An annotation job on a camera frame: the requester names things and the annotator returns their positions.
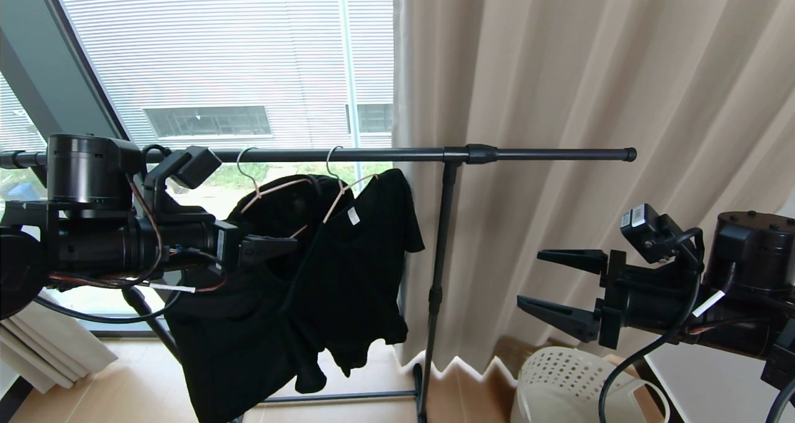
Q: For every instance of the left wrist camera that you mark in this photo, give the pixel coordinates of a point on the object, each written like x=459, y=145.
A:
x=195, y=165

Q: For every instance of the window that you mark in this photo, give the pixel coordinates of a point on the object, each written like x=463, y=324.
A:
x=217, y=50

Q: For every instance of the pink clothes hanger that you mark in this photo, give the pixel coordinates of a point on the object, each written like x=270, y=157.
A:
x=340, y=192
x=257, y=191

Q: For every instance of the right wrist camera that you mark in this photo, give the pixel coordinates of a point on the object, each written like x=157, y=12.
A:
x=658, y=230

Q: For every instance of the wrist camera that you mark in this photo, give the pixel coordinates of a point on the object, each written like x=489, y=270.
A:
x=658, y=230
x=195, y=165

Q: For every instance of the black t-shirt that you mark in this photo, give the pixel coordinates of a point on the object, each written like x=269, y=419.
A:
x=366, y=274

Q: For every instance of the white laundry basket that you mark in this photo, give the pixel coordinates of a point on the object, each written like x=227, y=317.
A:
x=571, y=373

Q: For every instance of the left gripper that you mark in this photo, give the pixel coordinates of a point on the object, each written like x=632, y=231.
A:
x=192, y=246

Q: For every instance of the beige curtain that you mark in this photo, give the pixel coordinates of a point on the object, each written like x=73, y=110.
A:
x=590, y=69
x=56, y=354

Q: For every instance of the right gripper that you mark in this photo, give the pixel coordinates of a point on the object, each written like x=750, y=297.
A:
x=658, y=305

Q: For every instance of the black clothes rack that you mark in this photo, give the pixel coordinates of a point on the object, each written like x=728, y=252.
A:
x=481, y=154

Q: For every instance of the black shorts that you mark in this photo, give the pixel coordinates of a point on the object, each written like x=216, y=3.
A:
x=236, y=336

